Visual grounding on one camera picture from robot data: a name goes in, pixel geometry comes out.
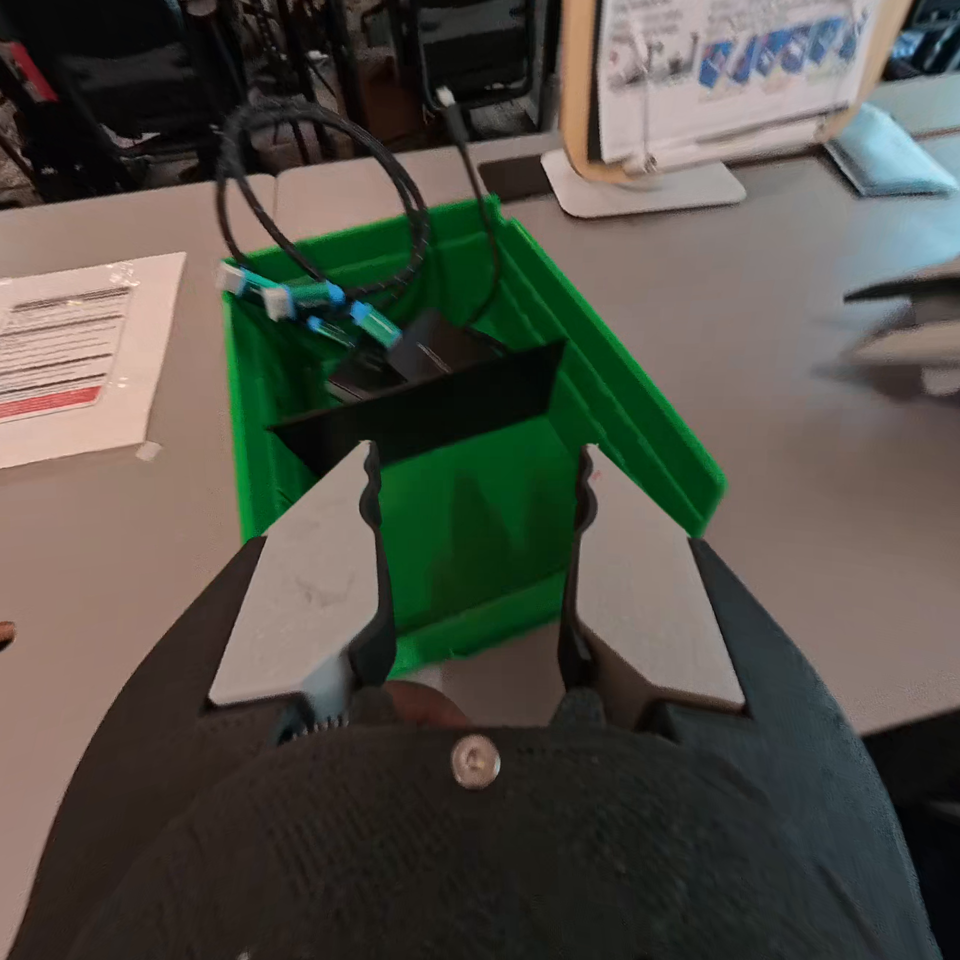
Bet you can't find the silver grey pouch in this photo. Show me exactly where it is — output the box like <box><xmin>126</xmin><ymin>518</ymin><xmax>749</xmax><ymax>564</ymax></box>
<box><xmin>823</xmin><ymin>102</ymin><xmax>960</xmax><ymax>199</ymax></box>

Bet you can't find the red bag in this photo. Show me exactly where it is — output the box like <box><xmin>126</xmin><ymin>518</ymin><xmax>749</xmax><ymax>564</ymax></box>
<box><xmin>0</xmin><ymin>39</ymin><xmax>59</xmax><ymax>108</ymax></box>

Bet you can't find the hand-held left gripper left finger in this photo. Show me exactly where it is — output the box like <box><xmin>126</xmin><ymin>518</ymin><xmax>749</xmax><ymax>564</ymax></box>
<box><xmin>207</xmin><ymin>439</ymin><xmax>399</xmax><ymax>710</ymax></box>

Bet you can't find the white laminated paper sheet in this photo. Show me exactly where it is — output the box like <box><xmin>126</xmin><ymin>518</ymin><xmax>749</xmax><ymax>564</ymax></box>
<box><xmin>0</xmin><ymin>251</ymin><xmax>189</xmax><ymax>471</ymax></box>

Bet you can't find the person's left hand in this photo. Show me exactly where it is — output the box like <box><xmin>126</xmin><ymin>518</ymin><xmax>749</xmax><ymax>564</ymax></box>
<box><xmin>384</xmin><ymin>679</ymin><xmax>474</xmax><ymax>730</ymax></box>

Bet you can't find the black office chair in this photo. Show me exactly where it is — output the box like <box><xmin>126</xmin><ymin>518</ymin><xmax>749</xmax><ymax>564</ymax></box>
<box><xmin>414</xmin><ymin>0</ymin><xmax>543</xmax><ymax>130</ymax></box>
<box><xmin>45</xmin><ymin>0</ymin><xmax>252</xmax><ymax>198</ymax></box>

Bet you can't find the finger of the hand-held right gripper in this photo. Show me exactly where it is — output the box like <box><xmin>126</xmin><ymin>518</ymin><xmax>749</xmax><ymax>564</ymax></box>
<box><xmin>847</xmin><ymin>321</ymin><xmax>960</xmax><ymax>399</ymax></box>
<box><xmin>842</xmin><ymin>257</ymin><xmax>960</xmax><ymax>306</ymax></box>

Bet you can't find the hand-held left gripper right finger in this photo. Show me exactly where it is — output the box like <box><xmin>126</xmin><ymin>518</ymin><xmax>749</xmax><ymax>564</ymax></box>
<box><xmin>557</xmin><ymin>444</ymin><xmax>747</xmax><ymax>714</ymax></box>

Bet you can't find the black hub with thin cable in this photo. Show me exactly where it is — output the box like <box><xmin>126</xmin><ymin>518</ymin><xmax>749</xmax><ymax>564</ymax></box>
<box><xmin>388</xmin><ymin>84</ymin><xmax>513</xmax><ymax>385</ymax></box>

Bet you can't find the printed instruction sheet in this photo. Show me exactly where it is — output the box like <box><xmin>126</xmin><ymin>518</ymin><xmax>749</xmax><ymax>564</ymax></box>
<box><xmin>594</xmin><ymin>0</ymin><xmax>880</xmax><ymax>164</ymax></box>

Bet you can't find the green plastic bin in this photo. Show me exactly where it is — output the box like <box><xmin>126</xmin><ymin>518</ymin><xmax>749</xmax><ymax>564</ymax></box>
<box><xmin>221</xmin><ymin>193</ymin><xmax>729</xmax><ymax>680</ymax></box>

